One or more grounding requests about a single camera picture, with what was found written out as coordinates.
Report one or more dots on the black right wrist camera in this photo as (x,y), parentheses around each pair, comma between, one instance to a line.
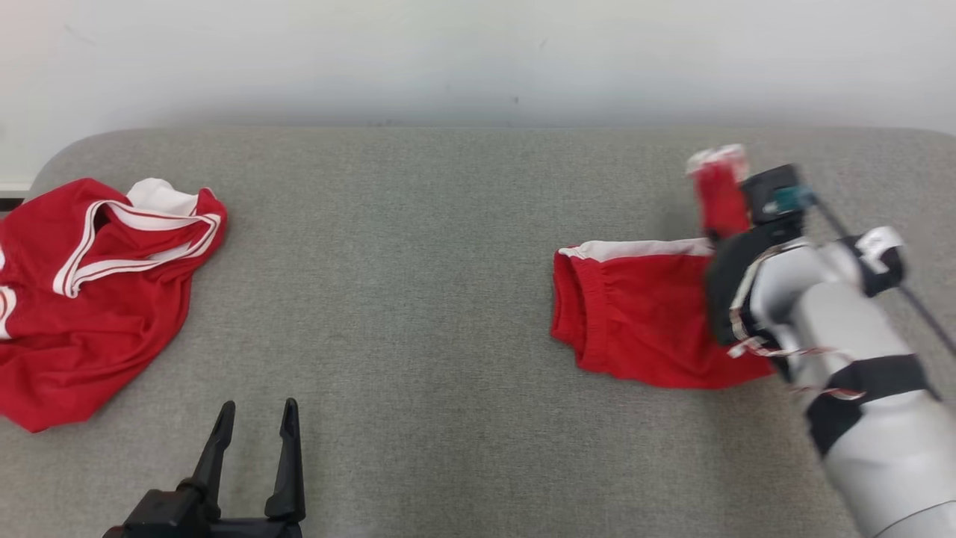
(765,194)

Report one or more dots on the teal right camera connector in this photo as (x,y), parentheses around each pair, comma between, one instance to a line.
(792,198)

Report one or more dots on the red white shorts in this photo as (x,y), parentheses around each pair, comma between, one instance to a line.
(642,314)

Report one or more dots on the red white basketball jersey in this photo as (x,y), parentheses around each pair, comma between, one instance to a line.
(97,336)

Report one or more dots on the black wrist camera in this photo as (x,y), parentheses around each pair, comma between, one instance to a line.
(160,515)
(765,194)

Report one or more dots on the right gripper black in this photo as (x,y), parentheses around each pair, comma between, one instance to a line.
(736,276)

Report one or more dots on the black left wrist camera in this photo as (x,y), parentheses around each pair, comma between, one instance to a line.
(160,515)

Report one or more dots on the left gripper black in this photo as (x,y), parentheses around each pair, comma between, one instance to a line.
(246,529)

